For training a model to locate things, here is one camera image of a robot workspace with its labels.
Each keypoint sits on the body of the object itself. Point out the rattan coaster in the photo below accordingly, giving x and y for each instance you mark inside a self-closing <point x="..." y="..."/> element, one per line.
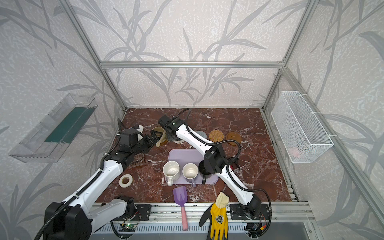
<point x="216" y="136"/>

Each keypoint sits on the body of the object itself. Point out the clear plastic wall bin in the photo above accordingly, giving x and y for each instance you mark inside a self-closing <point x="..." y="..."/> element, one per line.
<point x="48" y="141"/>

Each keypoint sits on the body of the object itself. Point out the black mug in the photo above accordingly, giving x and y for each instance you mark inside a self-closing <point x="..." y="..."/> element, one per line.
<point x="204" y="173"/>

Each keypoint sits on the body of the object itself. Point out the brown wooden coaster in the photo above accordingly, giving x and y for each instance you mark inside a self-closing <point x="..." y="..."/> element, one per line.
<point x="164" y="142"/>
<point x="234" y="136"/>

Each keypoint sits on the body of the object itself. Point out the blue-grey woven coaster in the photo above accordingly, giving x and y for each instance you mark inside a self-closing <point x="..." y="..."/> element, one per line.
<point x="202" y="134"/>

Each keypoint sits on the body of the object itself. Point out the beige ceramic mug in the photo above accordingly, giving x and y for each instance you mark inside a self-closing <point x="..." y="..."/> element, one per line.
<point x="162" y="131"/>

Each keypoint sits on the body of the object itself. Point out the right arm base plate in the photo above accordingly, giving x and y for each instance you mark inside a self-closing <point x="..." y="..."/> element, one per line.
<point x="238" y="213"/>

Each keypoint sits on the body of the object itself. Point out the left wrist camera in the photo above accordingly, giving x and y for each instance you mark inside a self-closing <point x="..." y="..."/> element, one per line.
<point x="139" y="129"/>

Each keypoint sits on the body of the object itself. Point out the purple pink scoop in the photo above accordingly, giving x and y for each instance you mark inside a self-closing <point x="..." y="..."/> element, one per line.
<point x="180" y="197"/>

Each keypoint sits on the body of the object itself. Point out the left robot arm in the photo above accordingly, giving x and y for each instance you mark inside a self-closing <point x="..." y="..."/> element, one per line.
<point x="73" y="219"/>

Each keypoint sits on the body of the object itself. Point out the white wire mesh basket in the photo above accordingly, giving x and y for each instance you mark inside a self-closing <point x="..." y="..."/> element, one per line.
<point x="302" y="134"/>

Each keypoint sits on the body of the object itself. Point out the left brown wooden coaster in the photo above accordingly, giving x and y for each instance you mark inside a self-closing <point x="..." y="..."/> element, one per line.
<point x="164" y="142"/>

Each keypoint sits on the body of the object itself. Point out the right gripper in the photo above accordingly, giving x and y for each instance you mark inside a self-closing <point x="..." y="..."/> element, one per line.
<point x="163" y="121"/>

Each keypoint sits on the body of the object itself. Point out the right brown wooden coaster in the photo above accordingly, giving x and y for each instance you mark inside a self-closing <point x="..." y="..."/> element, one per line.
<point x="234" y="136"/>

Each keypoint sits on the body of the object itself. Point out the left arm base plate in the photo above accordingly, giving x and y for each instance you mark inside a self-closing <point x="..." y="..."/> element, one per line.
<point x="142" y="213"/>

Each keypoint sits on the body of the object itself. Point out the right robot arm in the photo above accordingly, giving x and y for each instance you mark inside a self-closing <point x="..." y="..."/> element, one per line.
<point x="215" y="162"/>

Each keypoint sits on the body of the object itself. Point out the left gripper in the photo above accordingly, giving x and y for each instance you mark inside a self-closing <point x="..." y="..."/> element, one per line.
<point x="149" y="140"/>

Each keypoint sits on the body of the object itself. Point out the white speckled mug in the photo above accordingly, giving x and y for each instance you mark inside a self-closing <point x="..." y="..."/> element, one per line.
<point x="171" y="171"/>

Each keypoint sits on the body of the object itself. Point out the yellow black work glove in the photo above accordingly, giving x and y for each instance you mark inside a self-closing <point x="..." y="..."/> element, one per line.
<point x="217" y="215"/>

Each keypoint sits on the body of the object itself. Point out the white tape roll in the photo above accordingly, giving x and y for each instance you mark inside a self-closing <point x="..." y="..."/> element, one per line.
<point x="125" y="181"/>

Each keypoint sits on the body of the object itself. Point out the lavender mug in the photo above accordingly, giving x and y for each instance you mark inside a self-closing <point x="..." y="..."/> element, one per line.
<point x="190" y="172"/>

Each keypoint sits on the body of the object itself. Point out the green circuit board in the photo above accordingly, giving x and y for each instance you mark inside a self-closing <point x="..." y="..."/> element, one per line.
<point x="128" y="227"/>

